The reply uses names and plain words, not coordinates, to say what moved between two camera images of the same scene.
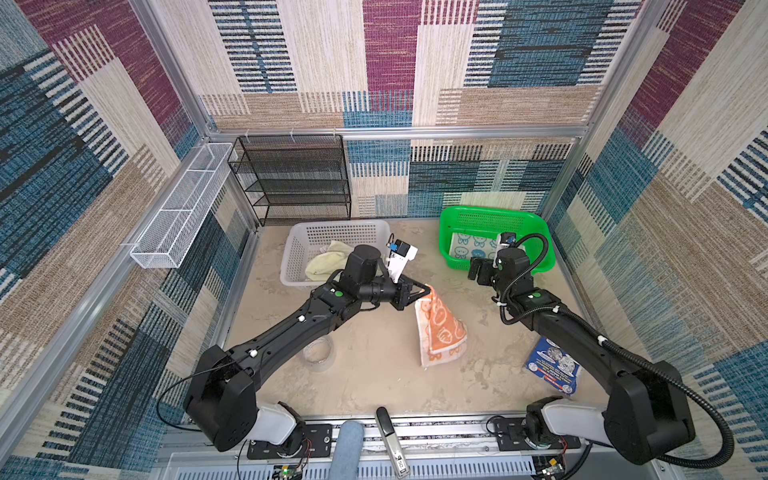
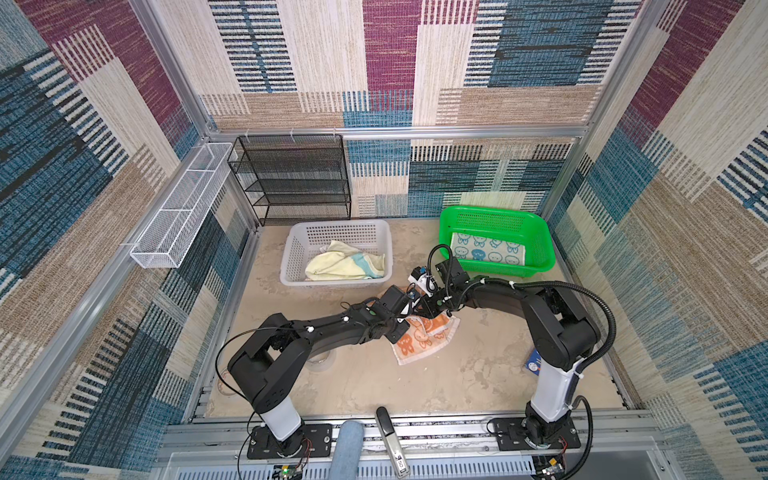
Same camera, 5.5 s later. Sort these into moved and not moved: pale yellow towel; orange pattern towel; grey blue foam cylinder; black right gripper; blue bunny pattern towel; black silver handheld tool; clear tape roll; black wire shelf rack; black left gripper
Moved: orange pattern towel; black left gripper; black right gripper
Not moved: black wire shelf rack; black silver handheld tool; clear tape roll; pale yellow towel; grey blue foam cylinder; blue bunny pattern towel
